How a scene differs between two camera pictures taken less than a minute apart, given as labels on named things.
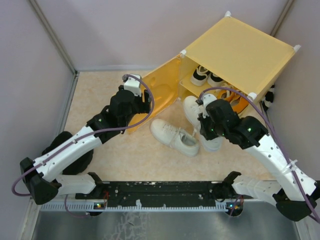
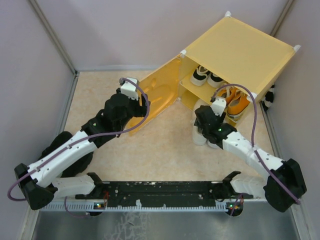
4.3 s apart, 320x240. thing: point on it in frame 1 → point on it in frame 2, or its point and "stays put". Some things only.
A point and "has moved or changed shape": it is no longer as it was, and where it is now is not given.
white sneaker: x=194 y=110 has moved or changed shape
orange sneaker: x=225 y=94 stays put
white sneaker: x=174 y=137 → x=198 y=137
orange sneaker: x=239 y=103 stays put
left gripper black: x=144 y=105 stays put
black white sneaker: x=214 y=80 stays put
